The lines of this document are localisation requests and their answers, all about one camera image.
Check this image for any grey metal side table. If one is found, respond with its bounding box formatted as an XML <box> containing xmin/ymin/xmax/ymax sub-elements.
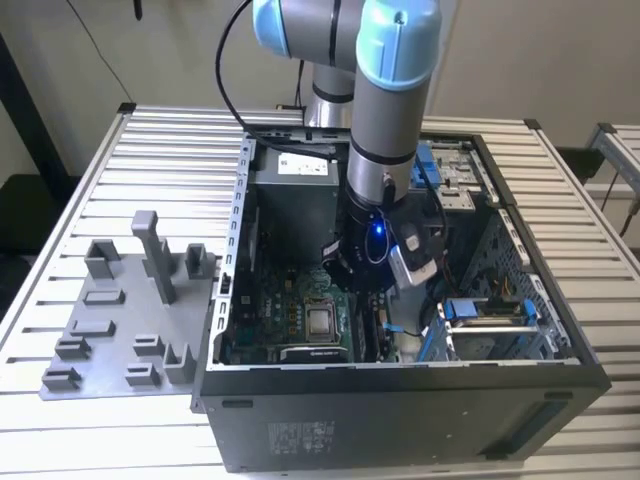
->
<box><xmin>582</xmin><ymin>122</ymin><xmax>640</xmax><ymax>201</ymax></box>

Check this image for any green motherboard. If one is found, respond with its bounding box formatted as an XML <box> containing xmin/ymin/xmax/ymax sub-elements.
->
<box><xmin>219</xmin><ymin>267</ymin><xmax>401</xmax><ymax>364</ymax></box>

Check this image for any thick black wrist cable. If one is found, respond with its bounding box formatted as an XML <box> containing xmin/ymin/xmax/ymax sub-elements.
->
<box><xmin>214</xmin><ymin>0</ymin><xmax>449</xmax><ymax>241</ymax></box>

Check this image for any hard disk in blue carrier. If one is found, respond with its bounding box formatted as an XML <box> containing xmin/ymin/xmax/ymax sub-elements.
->
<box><xmin>419</xmin><ymin>297</ymin><xmax>542</xmax><ymax>362</ymax></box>

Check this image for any blue drive latch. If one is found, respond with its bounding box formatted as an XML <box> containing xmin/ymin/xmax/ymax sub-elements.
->
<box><xmin>412</xmin><ymin>141</ymin><xmax>441</xmax><ymax>190</ymax></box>

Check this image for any black box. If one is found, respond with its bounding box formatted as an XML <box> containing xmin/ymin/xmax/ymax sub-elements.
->
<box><xmin>555</xmin><ymin>146</ymin><xmax>606</xmax><ymax>187</ymax></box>

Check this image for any black graphics card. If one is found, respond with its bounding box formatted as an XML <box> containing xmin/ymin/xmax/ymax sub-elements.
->
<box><xmin>277</xmin><ymin>346</ymin><xmax>351</xmax><ymax>365</ymax></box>

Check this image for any silver drive cage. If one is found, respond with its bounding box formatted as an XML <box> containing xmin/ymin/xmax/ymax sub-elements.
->
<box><xmin>412</xmin><ymin>139</ymin><xmax>494</xmax><ymax>274</ymax></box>

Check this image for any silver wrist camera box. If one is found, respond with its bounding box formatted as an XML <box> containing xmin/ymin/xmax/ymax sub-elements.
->
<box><xmin>389</xmin><ymin>222</ymin><xmax>440</xmax><ymax>290</ymax></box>

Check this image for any thin black wall cable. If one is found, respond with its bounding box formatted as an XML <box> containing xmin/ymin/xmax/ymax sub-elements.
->
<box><xmin>69</xmin><ymin>0</ymin><xmax>130</xmax><ymax>105</ymax></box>

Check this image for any black open PC case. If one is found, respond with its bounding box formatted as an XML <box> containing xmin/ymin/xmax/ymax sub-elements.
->
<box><xmin>192</xmin><ymin>122</ymin><xmax>614</xmax><ymax>474</ymax></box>

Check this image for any grey power supply unit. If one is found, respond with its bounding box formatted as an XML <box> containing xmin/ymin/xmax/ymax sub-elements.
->
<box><xmin>247</xmin><ymin>144</ymin><xmax>351</xmax><ymax>266</ymax></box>

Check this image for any silver CPU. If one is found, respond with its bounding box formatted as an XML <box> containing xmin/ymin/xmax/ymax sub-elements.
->
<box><xmin>305</xmin><ymin>307</ymin><xmax>337</xmax><ymax>341</ymax></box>

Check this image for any grey parts rack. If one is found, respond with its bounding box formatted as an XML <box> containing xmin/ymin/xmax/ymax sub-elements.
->
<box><xmin>37</xmin><ymin>209</ymin><xmax>224</xmax><ymax>401</ymax></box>

